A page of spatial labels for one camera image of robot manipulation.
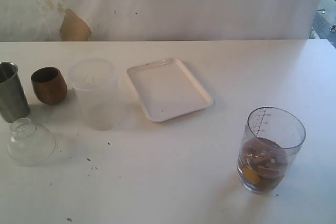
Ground gold coin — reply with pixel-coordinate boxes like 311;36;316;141
242;167;260;185

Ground brown wooden cubes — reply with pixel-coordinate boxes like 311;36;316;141
237;138;288;193

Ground brown wooden cup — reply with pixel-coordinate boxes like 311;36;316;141
30;67;68;105

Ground stainless steel cup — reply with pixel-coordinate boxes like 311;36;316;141
1;62;30;123

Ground clear plastic shaker cup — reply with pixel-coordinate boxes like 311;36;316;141
237;107;306;194

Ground clear dome shaker lid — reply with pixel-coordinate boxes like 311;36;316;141
7;118;56;167

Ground white rectangular tray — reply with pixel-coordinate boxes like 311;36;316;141
127;58;213;123

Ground translucent plastic container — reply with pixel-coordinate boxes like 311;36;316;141
68;58;119;131

